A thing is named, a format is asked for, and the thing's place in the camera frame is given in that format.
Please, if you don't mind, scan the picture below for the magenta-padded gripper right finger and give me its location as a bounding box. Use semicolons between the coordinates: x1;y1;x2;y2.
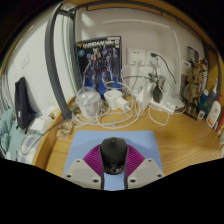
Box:
123;143;166;190

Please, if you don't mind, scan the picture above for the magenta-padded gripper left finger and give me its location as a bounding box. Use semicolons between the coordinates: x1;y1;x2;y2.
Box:
62;143;105;191

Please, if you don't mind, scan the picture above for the black computer mouse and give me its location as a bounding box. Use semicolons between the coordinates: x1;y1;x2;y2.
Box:
99;136;129;176

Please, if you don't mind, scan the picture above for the light blue mouse pad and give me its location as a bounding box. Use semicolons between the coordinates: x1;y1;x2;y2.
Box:
62;129;164;192

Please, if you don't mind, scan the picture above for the white tissue box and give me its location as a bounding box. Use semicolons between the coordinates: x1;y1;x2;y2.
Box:
29;114;54;134

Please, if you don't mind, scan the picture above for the white power strip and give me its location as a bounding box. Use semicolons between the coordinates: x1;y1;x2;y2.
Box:
148;96;177;115

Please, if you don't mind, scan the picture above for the clear plastic container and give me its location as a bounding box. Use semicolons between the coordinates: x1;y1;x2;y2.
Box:
75;87;102;118

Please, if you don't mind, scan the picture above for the small white desk clock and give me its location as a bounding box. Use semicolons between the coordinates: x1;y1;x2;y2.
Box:
196;110;206;121

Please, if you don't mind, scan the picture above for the teal bedding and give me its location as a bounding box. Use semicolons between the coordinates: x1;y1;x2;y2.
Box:
0;106;44;164

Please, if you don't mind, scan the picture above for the black power adapter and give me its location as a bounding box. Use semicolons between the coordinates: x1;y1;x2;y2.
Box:
152;84;164;104

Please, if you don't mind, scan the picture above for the white charger block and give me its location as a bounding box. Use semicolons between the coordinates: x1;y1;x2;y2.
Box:
103;88;131;113

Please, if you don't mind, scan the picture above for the dark hanging backpack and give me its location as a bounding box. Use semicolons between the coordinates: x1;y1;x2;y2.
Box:
14;76;36;130

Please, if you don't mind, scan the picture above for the metal cup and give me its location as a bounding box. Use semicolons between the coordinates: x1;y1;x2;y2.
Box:
148;72;167;89

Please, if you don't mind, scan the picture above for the golden robot figure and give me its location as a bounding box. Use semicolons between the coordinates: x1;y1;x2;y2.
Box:
184;61;206;118

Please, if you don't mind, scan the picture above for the blue spray bottle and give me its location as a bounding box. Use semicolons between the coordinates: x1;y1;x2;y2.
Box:
201;78;219;114

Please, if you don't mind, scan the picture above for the blue robot model kit box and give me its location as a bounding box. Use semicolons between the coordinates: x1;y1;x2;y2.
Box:
75;35;123;98

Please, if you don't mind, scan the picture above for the white curtain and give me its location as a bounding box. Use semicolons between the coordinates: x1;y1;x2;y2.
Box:
0;73;14;111

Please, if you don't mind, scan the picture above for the colourful print box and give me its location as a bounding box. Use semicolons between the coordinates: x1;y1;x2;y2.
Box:
186;45;209;84

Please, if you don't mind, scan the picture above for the white charging cable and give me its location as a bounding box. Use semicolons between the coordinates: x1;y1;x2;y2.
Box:
71;64;178;129

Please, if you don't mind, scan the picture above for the dark grey metal frame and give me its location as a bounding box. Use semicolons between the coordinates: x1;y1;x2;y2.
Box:
44;6;221;121

